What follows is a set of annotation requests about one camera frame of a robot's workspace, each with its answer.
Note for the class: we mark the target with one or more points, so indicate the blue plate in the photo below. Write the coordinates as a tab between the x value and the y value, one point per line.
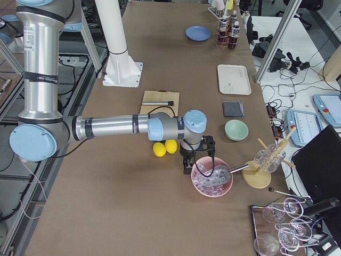
198	33

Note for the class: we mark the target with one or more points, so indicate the pink bowl with ice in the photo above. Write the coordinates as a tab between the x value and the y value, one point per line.
200	173

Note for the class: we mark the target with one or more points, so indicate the yellow lemon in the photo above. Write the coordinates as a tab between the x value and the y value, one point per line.
159	149
171	146

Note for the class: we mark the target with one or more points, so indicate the metal ice scoop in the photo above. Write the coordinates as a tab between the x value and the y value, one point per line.
222	174

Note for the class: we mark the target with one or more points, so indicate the green bowl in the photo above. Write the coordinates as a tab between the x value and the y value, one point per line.
236	130

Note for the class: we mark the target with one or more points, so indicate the grey folded cloth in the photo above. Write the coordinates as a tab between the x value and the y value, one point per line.
233	109

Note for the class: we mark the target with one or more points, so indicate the wooden mug tree stand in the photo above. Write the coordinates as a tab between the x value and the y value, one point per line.
257	177

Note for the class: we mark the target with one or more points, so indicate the wooden cutting board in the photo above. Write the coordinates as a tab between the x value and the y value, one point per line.
161	96

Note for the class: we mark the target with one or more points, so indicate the glass mug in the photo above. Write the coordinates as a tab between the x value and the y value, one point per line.
266	159

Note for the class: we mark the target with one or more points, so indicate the beige tray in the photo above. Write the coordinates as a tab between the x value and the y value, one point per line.
233	79

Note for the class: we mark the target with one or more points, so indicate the white pillar with base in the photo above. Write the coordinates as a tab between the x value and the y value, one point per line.
121	70

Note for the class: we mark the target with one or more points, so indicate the wine glass rack tray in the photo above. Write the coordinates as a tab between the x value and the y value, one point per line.
282	227

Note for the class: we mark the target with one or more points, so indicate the blue teach pendant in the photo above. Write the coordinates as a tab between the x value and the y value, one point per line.
329	107
308	125

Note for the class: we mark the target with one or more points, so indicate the dark drink bottle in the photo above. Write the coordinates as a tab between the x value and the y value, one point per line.
222	35
233	18
233	40

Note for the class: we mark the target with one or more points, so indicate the black laptop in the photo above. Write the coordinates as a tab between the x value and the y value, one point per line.
318	165

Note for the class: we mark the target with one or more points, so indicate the black handled knife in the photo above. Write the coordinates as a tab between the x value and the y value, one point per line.
158	103

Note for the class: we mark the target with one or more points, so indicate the copper wire bottle rack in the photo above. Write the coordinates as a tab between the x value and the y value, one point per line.
227	28

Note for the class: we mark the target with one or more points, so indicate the aluminium frame post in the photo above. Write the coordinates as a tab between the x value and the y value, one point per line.
288	15

